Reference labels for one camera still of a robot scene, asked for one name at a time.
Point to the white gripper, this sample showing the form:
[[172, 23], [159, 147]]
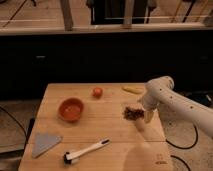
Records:
[[149, 102]]

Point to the dark grape bunch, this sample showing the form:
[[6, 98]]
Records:
[[132, 113]]

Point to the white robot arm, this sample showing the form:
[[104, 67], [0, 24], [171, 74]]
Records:
[[161, 90]]

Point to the red bowl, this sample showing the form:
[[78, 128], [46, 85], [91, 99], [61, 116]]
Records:
[[71, 109]]

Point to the yellow banana piece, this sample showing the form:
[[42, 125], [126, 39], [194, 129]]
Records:
[[132, 90]]

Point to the orange tomato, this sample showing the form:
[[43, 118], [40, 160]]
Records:
[[97, 92]]

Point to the white black brush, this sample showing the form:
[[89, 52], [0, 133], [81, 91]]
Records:
[[72, 157]]

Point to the grey triangular cloth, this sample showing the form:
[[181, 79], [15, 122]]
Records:
[[44, 142]]

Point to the wooden post right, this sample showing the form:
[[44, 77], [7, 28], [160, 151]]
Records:
[[128, 13]]

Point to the wooden post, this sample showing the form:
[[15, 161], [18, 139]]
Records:
[[128, 13], [67, 16]]

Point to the wooden post left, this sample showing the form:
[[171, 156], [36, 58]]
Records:
[[67, 16]]

